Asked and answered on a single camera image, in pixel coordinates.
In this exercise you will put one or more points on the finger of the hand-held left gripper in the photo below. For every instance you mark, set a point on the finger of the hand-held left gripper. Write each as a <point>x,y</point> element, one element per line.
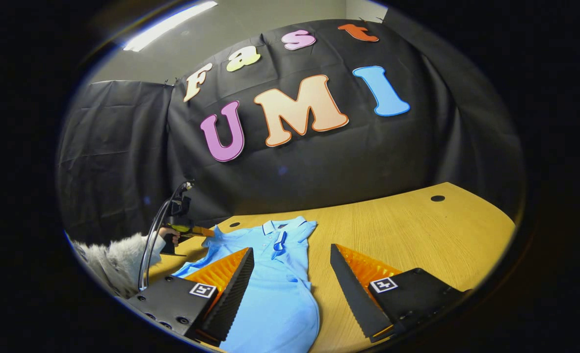
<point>199,231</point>

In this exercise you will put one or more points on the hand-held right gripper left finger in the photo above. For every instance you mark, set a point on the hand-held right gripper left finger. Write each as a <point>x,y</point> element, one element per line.
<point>233,294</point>

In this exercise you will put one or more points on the light blue T-shirt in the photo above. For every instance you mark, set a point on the light blue T-shirt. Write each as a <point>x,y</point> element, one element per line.
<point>280,299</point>

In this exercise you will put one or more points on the black backdrop cloth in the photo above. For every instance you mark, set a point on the black backdrop cloth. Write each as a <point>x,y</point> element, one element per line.
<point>368,157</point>

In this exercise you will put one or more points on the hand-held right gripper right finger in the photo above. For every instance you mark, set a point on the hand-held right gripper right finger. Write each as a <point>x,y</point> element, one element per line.
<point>354,294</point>

